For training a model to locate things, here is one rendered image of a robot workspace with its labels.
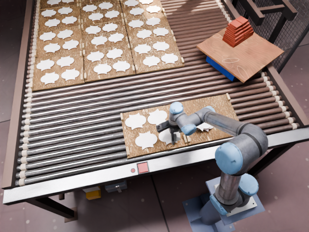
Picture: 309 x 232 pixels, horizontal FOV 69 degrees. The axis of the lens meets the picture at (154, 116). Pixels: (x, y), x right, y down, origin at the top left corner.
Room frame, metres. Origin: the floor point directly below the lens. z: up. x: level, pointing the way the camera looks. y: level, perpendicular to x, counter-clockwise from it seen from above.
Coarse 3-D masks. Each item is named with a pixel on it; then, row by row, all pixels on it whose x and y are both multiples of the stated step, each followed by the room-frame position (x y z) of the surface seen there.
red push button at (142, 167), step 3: (138, 165) 0.48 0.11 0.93; (141, 165) 0.48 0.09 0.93; (144, 165) 0.48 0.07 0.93; (138, 168) 0.46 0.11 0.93; (141, 168) 0.46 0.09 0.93; (144, 168) 0.46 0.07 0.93; (147, 168) 0.46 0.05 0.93; (141, 171) 0.45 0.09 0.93; (144, 171) 0.44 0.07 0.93; (147, 171) 0.44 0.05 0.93
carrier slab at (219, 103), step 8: (216, 96) 1.02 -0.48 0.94; (224, 96) 1.02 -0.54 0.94; (184, 104) 0.95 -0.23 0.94; (192, 104) 0.94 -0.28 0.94; (200, 104) 0.94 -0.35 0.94; (208, 104) 0.94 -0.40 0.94; (216, 104) 0.94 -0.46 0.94; (224, 104) 0.94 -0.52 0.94; (192, 112) 0.88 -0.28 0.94; (216, 112) 0.87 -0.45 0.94; (224, 112) 0.87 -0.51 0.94; (232, 112) 0.87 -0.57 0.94; (216, 128) 0.74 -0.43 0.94; (192, 136) 0.68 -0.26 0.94; (200, 136) 0.68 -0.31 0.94; (208, 136) 0.68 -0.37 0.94; (216, 136) 0.68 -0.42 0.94; (224, 136) 0.68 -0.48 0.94; (232, 136) 0.68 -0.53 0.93; (192, 144) 0.62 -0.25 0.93
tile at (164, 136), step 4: (168, 128) 0.74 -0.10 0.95; (164, 132) 0.71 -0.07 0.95; (168, 132) 0.71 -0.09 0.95; (176, 132) 0.71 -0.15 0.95; (160, 136) 0.68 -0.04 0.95; (164, 136) 0.68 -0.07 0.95; (168, 136) 0.68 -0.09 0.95; (160, 140) 0.65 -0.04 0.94; (164, 140) 0.65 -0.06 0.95; (168, 140) 0.65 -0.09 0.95
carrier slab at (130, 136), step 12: (156, 108) 0.92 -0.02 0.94; (168, 108) 0.91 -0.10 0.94; (132, 132) 0.72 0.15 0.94; (144, 132) 0.72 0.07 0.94; (156, 132) 0.72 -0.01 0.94; (132, 144) 0.63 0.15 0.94; (156, 144) 0.63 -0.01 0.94; (168, 144) 0.63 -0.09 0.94; (180, 144) 0.62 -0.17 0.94; (132, 156) 0.55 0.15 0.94
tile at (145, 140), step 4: (148, 132) 0.71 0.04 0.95; (140, 136) 0.68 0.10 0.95; (144, 136) 0.68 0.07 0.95; (148, 136) 0.68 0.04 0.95; (152, 136) 0.68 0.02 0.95; (136, 140) 0.65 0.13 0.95; (140, 140) 0.65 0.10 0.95; (144, 140) 0.65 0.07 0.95; (148, 140) 0.65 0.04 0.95; (152, 140) 0.65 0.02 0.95; (156, 140) 0.65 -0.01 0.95; (136, 144) 0.63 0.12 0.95; (140, 144) 0.62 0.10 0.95; (144, 144) 0.62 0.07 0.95; (148, 144) 0.62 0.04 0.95; (152, 144) 0.62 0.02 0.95; (144, 148) 0.59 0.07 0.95
